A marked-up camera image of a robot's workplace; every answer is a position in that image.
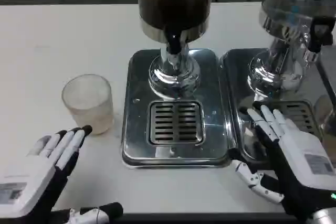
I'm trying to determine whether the clear-tank steel drink dispenser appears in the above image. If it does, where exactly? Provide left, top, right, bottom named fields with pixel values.
left=248, top=0, right=336, bottom=101

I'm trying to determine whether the black tap of dark dispenser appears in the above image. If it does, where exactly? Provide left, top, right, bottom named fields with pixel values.
left=164, top=28, right=184, bottom=55

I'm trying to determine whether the slotted steel tray grid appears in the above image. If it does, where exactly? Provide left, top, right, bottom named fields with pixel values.
left=149, top=100, right=206, bottom=146
left=272, top=100, right=323, bottom=137

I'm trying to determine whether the steel drip tray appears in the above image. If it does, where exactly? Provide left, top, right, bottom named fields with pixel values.
left=220, top=48, right=336, bottom=167
left=121, top=48, right=233, bottom=169

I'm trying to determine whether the clear ribbed glass cup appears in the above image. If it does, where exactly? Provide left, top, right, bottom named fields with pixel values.
left=61, top=73, right=115, bottom=135

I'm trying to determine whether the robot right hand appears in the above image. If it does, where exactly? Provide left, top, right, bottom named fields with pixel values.
left=228, top=100, right=336, bottom=221

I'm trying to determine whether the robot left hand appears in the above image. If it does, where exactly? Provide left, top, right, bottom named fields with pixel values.
left=0, top=125, right=124, bottom=224

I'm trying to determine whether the black tap of clear dispenser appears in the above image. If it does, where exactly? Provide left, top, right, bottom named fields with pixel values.
left=307, top=16, right=336, bottom=54

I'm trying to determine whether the drink dispenser with dark drink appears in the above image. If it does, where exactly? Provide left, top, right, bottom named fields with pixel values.
left=136, top=0, right=212, bottom=101

